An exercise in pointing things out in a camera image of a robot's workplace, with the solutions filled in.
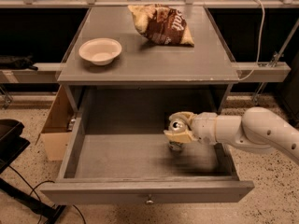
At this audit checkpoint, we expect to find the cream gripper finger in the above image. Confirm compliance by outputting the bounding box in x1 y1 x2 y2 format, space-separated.
169 111 195 125
164 130 196 144

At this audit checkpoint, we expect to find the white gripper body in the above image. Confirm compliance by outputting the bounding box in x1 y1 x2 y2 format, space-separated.
191 112 243 146

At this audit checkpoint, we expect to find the green white 7up can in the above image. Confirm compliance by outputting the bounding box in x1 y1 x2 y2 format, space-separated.
167 118 189 152

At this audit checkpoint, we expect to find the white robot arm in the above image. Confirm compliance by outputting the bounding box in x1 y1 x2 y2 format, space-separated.
164 107 299 164

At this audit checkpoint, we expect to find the open grey top drawer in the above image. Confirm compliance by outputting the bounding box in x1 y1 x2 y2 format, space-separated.
42 88 254 205

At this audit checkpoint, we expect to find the round metal drawer knob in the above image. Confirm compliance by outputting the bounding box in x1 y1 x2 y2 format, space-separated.
145 194 154 205

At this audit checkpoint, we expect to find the grey wooden cabinet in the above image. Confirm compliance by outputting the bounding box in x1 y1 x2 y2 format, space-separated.
56 5 240 117

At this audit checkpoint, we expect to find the brown chip bag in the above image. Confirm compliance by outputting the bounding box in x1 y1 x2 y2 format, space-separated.
128 4 194 47

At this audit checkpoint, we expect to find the white paper bowl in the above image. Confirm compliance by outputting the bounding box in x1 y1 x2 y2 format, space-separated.
78 38 122 65

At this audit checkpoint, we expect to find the brown cardboard box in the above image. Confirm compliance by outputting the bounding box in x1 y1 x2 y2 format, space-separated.
40 86 74 161

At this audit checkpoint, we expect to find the black chair base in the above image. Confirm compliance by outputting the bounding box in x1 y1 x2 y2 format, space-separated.
0 119 67 224

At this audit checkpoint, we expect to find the white cable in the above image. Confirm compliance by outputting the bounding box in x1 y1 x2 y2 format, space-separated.
237 0 266 82

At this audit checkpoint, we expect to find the black floor cable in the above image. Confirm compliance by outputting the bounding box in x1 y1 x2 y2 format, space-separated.
7 164 87 224

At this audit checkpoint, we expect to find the black cloth on rail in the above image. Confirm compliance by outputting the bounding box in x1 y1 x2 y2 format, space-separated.
0 55 38 71

